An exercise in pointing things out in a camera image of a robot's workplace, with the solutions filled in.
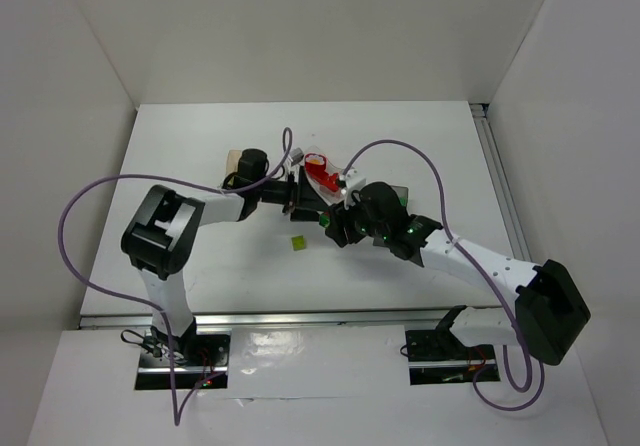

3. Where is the red 2x4 lego brick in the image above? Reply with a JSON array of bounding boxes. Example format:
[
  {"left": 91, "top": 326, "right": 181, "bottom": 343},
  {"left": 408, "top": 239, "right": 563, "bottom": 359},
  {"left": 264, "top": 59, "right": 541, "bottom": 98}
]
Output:
[{"left": 319, "top": 173, "right": 342, "bottom": 194}]

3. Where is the lime 2x2 lego plate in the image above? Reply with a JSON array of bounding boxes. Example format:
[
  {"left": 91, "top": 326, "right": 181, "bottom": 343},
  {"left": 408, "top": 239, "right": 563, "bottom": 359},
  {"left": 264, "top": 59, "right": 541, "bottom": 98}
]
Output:
[{"left": 291, "top": 235, "right": 307, "bottom": 251}]

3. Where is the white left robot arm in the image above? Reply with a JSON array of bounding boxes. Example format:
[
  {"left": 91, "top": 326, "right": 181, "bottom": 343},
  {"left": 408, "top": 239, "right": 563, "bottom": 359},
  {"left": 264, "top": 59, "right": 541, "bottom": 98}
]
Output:
[{"left": 121, "top": 149, "right": 326, "bottom": 361}]

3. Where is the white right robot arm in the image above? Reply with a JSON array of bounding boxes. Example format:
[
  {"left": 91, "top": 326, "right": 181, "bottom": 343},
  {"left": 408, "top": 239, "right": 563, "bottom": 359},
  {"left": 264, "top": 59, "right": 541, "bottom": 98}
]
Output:
[{"left": 325, "top": 182, "right": 591, "bottom": 366}]

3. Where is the tan translucent plastic container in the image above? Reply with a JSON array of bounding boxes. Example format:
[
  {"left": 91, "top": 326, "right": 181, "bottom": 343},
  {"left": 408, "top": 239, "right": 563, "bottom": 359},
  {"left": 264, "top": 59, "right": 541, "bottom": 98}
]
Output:
[{"left": 226, "top": 149, "right": 242, "bottom": 171}]

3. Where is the clear plastic container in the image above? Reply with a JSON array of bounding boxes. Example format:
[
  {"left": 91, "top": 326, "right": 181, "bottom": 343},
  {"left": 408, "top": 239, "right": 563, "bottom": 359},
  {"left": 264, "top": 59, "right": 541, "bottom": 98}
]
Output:
[{"left": 302, "top": 146, "right": 346, "bottom": 205}]

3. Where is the grey translucent plastic container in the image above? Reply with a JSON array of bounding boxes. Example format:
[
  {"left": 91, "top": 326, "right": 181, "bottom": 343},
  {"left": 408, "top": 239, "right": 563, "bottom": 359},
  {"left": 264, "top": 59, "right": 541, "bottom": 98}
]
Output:
[{"left": 391, "top": 185, "right": 409, "bottom": 208}]

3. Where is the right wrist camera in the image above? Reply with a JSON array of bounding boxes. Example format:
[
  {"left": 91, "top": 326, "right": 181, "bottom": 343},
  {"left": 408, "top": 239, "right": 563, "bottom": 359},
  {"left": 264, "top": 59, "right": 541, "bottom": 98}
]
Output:
[{"left": 338, "top": 169, "right": 366, "bottom": 209}]

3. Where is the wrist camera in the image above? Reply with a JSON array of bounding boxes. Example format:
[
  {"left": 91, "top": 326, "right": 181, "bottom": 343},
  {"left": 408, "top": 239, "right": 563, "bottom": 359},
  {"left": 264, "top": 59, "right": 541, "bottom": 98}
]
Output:
[
  {"left": 289, "top": 148, "right": 304, "bottom": 164},
  {"left": 338, "top": 169, "right": 366, "bottom": 209}
]

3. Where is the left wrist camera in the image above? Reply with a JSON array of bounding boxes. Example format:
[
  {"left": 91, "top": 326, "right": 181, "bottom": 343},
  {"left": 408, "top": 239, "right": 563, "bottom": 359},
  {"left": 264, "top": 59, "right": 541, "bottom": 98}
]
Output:
[{"left": 289, "top": 148, "right": 304, "bottom": 164}]

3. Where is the aluminium mounting rail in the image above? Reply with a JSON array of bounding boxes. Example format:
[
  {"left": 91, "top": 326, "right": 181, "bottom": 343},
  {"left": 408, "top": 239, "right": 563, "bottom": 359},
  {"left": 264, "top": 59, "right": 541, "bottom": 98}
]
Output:
[{"left": 78, "top": 307, "right": 451, "bottom": 334}]

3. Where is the aluminium side rail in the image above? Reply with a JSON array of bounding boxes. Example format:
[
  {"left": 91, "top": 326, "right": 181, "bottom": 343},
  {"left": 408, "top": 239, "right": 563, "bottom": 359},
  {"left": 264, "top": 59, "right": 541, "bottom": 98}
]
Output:
[{"left": 469, "top": 101, "right": 551, "bottom": 321}]

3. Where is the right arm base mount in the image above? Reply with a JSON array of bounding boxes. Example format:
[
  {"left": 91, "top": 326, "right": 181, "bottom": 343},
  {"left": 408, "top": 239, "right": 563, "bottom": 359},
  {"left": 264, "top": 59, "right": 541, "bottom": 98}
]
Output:
[{"left": 399, "top": 306, "right": 500, "bottom": 386}]

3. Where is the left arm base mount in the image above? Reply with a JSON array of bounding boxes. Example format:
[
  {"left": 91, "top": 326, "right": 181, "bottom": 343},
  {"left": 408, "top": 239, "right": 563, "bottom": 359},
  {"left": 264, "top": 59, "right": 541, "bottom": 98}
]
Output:
[{"left": 120, "top": 329, "right": 231, "bottom": 391}]

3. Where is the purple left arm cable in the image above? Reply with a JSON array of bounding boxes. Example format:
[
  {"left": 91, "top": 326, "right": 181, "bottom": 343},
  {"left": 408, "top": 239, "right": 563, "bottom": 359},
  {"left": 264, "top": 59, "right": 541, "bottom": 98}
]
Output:
[{"left": 58, "top": 126, "right": 295, "bottom": 426}]

